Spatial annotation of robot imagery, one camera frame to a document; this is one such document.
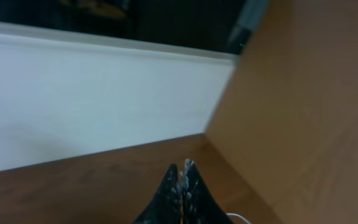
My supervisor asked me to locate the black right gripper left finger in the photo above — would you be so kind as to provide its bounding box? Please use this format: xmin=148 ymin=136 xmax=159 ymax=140
xmin=133 ymin=164 xmax=181 ymax=224

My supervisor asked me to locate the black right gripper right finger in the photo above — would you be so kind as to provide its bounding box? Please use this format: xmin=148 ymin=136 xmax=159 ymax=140
xmin=182 ymin=159 xmax=233 ymax=224

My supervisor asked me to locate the white USB cable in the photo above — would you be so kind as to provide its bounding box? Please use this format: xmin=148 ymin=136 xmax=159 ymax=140
xmin=225 ymin=212 xmax=252 ymax=224

